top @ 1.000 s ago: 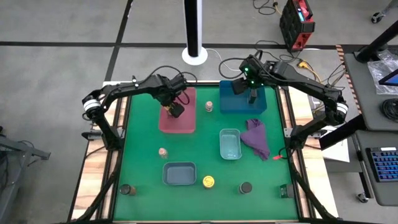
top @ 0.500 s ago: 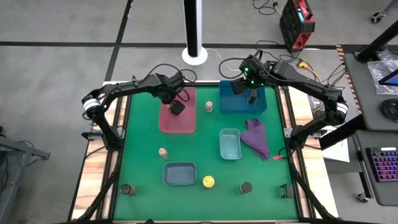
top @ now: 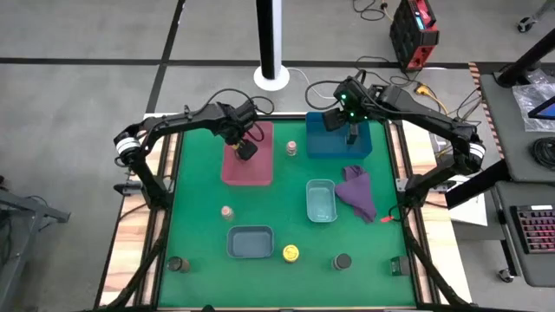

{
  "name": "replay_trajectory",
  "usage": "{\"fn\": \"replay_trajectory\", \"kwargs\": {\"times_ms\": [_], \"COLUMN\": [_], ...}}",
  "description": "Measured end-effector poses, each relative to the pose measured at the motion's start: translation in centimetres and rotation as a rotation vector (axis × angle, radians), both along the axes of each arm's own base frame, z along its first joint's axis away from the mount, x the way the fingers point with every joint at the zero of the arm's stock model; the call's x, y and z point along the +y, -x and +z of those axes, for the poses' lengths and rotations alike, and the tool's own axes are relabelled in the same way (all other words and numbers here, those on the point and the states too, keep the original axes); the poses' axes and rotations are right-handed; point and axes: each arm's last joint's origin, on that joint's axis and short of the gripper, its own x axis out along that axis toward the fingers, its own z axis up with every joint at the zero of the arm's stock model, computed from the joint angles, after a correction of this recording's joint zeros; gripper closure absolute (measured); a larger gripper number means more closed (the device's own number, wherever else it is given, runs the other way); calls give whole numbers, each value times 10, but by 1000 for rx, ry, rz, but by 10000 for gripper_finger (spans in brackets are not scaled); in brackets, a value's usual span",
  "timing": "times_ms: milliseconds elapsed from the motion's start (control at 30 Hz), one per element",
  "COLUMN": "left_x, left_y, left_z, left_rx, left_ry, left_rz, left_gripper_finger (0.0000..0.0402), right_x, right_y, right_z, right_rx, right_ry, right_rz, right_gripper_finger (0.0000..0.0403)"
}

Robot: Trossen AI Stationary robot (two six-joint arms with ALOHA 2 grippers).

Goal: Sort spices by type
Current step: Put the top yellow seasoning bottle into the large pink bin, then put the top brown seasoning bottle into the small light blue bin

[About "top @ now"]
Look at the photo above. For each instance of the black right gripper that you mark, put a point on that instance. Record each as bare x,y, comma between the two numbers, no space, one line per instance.
353,102

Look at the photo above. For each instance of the pink-lid clear spice jar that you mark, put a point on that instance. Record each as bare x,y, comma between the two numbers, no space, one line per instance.
227,212
291,148

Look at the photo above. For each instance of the black backlit keyboard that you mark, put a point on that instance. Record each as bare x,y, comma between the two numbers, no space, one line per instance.
537,229

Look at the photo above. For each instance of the black metal table frame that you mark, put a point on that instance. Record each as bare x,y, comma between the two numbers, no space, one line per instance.
282,116

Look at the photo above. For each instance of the grey-blue plastic bin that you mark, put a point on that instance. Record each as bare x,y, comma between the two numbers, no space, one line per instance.
250,242

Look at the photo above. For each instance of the black monitor post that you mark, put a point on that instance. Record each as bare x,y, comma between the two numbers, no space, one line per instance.
526,58

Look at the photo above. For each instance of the orange black striped floor strip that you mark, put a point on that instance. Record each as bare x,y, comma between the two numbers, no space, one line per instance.
481,93

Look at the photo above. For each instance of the purple cloth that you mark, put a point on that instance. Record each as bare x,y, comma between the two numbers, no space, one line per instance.
357,193

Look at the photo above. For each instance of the red black power station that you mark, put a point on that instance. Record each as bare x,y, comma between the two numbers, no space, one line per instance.
409,39

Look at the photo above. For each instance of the light teal plastic bin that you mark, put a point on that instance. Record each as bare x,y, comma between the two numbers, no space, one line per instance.
321,203

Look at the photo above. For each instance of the blue-screen monitor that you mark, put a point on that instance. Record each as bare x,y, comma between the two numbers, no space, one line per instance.
546,110

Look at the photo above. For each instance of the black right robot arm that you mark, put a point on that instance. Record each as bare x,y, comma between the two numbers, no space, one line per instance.
433,117

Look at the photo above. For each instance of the black caster wheel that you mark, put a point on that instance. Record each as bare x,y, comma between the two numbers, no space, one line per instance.
525,24
506,275

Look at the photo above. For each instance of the green table mat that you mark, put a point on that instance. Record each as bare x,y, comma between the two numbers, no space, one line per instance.
282,286

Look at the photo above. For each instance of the black-lid glass spice jar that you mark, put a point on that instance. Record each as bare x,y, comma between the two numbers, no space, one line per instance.
342,261
177,264

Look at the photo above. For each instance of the small red clip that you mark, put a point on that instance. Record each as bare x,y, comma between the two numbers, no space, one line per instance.
386,219

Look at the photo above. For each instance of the blue plastic bin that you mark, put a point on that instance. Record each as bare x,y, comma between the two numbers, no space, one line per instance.
321,143

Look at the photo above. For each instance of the grey metal stand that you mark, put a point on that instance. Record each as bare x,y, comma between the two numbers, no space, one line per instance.
26,208

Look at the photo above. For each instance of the grey desk top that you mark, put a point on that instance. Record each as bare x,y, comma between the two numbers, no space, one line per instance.
511,260
511,147

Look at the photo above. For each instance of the clear plastic bag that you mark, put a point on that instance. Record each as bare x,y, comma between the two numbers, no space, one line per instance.
526,104

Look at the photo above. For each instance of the wooden table side board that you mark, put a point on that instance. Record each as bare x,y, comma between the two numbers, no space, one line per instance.
446,255
130,251

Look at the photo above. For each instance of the white black pole round base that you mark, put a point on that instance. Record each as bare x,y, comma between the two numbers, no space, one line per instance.
271,80

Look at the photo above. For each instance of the red plastic bin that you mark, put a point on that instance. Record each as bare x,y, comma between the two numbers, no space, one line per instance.
260,173

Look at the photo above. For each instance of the black diagonal support bar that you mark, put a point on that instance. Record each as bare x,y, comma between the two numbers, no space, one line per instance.
477,184

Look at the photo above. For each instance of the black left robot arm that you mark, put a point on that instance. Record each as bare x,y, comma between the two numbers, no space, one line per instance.
182,119

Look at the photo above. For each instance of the white metal bracket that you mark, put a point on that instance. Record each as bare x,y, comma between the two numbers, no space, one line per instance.
401,184

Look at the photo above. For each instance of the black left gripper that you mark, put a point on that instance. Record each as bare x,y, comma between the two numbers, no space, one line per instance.
236,119

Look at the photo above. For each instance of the white paper sheet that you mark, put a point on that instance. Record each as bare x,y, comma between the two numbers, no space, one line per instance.
472,212

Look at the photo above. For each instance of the black power strip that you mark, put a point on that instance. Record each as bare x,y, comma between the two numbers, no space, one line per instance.
128,188
442,186

